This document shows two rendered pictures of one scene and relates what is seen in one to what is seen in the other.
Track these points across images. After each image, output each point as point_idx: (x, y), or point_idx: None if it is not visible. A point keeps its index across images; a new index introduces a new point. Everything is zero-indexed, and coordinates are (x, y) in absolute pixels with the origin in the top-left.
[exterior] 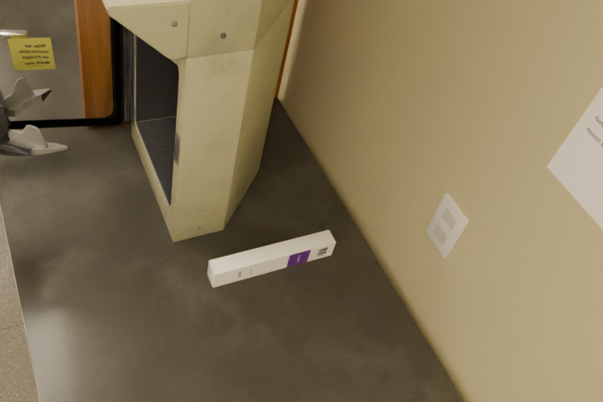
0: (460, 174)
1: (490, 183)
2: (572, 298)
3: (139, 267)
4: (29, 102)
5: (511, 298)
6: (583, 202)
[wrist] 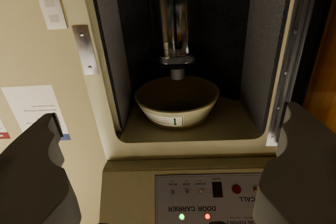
0: (71, 44)
1: (58, 56)
2: (0, 55)
3: None
4: (280, 151)
5: (5, 22)
6: (33, 87)
